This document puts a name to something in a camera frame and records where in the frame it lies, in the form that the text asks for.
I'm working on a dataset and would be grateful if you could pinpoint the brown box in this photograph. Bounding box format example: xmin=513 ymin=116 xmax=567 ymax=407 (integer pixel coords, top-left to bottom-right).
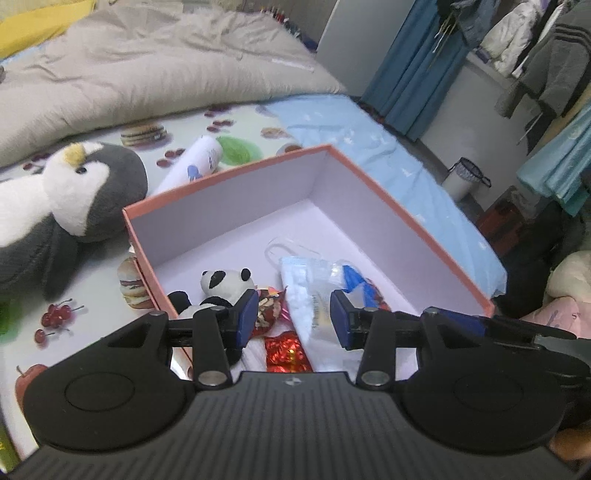
xmin=477 ymin=186 xmax=528 ymax=258

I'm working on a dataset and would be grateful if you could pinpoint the white plastic packet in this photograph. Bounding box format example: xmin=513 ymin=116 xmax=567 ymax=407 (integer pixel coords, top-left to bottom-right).
xmin=264 ymin=237 xmax=352 ymax=361

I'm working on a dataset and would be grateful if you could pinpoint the hanging grey striped sweater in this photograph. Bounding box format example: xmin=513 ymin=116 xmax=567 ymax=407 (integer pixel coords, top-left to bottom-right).
xmin=495 ymin=0 xmax=591 ymax=121

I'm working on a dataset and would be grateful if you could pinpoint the blue curtain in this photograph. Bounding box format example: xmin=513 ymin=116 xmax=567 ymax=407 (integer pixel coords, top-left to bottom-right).
xmin=359 ymin=0 xmax=472 ymax=142

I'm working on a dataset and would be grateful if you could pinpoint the white printed tube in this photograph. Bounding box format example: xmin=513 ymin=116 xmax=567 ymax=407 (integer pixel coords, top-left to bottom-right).
xmin=151 ymin=135 xmax=225 ymax=196

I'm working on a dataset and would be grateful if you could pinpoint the pink cardboard box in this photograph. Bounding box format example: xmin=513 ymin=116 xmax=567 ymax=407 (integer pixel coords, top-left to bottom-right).
xmin=122 ymin=144 xmax=498 ymax=376

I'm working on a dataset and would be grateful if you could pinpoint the hanging denim jacket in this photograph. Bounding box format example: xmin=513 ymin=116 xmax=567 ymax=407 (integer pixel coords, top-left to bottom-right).
xmin=449 ymin=0 xmax=505 ymax=48

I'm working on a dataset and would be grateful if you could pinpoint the pink printed fabric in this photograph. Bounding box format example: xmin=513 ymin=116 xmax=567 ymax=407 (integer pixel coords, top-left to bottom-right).
xmin=521 ymin=295 xmax=591 ymax=334

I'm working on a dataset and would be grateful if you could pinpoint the yellow pillow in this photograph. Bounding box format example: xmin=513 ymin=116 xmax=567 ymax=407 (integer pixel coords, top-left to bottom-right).
xmin=0 ymin=0 xmax=99 ymax=59

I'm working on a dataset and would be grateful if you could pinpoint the grey white penguin plush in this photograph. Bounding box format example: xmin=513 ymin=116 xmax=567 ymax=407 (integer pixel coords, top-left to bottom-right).
xmin=0 ymin=141 xmax=149 ymax=302

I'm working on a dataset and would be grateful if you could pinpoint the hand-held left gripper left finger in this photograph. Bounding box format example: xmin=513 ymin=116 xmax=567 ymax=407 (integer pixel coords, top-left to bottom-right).
xmin=106 ymin=288 xmax=259 ymax=388

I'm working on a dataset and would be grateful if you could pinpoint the food printed bed sheet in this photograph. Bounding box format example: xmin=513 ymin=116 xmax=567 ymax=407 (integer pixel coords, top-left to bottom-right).
xmin=0 ymin=99 xmax=326 ymax=464

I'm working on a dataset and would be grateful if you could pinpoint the hanging white jacket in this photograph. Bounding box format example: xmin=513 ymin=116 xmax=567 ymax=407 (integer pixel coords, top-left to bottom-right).
xmin=479 ymin=0 xmax=542 ymax=78

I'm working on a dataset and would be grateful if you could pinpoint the cream cushion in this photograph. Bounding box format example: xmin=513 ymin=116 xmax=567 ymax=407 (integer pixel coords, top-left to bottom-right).
xmin=544 ymin=250 xmax=591 ymax=306

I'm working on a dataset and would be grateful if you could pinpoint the shiny red wrapper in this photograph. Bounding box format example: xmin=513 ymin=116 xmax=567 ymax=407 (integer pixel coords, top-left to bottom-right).
xmin=263 ymin=332 xmax=315 ymax=374

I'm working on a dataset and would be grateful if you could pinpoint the white wardrobe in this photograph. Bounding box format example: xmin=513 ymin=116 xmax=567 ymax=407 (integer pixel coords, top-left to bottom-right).
xmin=316 ymin=0 xmax=408 ymax=96

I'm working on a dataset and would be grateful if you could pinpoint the white trash bin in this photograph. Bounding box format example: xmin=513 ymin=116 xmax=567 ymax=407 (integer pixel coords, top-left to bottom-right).
xmin=442 ymin=157 xmax=492 ymax=202

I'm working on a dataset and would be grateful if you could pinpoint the small panda plush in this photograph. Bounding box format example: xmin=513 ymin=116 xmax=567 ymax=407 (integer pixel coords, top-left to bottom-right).
xmin=167 ymin=268 xmax=258 ymax=365

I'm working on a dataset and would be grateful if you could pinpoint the dark red snack wrapper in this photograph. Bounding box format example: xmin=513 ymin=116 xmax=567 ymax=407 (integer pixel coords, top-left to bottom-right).
xmin=252 ymin=286 xmax=289 ymax=336

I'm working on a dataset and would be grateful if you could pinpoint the long green plush toy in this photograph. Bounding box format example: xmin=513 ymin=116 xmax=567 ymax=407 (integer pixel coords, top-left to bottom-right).
xmin=0 ymin=424 xmax=22 ymax=468

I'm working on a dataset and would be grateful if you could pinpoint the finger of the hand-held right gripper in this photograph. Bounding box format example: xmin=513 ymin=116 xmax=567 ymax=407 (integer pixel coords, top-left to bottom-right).
xmin=438 ymin=308 xmax=578 ymax=344

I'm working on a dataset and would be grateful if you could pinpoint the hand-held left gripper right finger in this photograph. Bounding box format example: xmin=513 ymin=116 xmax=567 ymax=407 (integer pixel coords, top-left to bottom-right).
xmin=331 ymin=290 xmax=490 ymax=387

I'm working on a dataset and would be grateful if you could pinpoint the row of small bottles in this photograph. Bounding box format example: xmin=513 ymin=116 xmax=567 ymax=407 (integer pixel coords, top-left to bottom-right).
xmin=262 ymin=4 xmax=320 ymax=52

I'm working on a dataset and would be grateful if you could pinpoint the blue white tissue packet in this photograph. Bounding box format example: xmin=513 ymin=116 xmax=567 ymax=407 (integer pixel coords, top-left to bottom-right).
xmin=342 ymin=264 xmax=394 ymax=313

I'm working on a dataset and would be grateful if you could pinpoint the grey duvet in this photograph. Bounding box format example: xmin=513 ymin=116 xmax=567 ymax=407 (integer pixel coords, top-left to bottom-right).
xmin=0 ymin=7 xmax=348 ymax=165

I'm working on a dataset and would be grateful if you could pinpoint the person's right hand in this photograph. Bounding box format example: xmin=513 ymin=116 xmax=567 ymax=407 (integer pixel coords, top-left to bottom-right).
xmin=549 ymin=427 xmax=591 ymax=463

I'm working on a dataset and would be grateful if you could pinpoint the hanging light blue garment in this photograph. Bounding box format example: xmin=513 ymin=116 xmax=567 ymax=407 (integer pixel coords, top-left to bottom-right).
xmin=516 ymin=98 xmax=591 ymax=217

